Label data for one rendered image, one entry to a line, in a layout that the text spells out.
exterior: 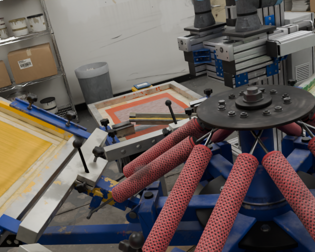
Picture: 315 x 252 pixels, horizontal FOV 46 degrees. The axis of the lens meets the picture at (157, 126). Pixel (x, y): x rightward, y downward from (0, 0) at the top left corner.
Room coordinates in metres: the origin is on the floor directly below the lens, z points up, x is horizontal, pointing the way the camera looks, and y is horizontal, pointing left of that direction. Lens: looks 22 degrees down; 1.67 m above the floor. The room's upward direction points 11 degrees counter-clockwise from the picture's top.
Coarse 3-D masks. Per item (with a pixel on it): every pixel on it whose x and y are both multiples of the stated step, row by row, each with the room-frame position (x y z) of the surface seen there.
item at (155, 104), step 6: (156, 96) 2.21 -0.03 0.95; (162, 96) 2.19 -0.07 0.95; (168, 96) 2.17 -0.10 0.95; (138, 102) 2.17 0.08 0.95; (144, 102) 2.14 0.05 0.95; (150, 102) 2.12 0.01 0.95; (156, 102) 2.10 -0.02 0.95; (162, 102) 2.08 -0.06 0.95; (174, 102) 2.03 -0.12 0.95; (180, 102) 2.01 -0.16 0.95; (150, 108) 2.01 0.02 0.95; (156, 108) 1.99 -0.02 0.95; (162, 108) 1.97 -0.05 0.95; (168, 108) 1.96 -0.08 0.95; (174, 108) 1.94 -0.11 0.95; (180, 108) 1.92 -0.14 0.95; (168, 126) 1.70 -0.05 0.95
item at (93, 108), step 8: (144, 88) 2.32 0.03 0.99; (152, 88) 2.29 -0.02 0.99; (160, 88) 2.31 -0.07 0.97; (168, 88) 2.32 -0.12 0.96; (176, 88) 2.22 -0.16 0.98; (184, 88) 2.15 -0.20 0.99; (120, 96) 2.25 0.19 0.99; (128, 96) 2.25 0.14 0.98; (136, 96) 2.26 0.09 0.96; (192, 96) 1.98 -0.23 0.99; (200, 96) 1.95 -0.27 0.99; (88, 104) 2.21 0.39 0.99; (96, 104) 2.20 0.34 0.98; (104, 104) 2.21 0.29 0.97; (112, 104) 2.22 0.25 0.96; (96, 112) 2.03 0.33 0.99; (96, 120) 1.90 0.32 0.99
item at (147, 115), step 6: (138, 114) 1.66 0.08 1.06; (144, 114) 1.66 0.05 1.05; (150, 114) 1.66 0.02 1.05; (156, 114) 1.66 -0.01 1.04; (162, 114) 1.66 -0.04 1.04; (168, 114) 1.66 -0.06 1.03; (174, 114) 1.66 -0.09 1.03; (180, 114) 1.66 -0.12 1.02; (186, 114) 1.66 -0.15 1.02; (192, 114) 1.65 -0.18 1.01
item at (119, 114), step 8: (128, 104) 2.16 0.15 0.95; (136, 104) 2.13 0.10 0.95; (112, 112) 2.08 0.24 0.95; (120, 112) 2.05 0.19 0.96; (128, 112) 2.02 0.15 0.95; (112, 120) 1.94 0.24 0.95; (120, 120) 1.92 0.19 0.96; (152, 128) 1.71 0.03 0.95; (160, 128) 1.69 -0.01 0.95; (128, 136) 1.67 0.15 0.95; (136, 136) 1.66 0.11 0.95
